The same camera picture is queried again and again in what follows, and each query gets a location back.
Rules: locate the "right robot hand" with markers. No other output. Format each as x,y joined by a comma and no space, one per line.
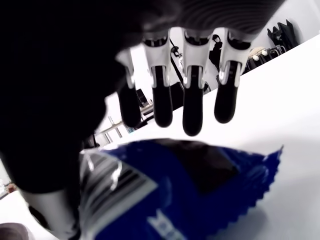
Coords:
50,75

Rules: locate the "blue Oreo packet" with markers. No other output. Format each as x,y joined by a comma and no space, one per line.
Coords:
190,187

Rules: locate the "round dark brown tray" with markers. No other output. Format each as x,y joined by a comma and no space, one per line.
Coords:
12,232

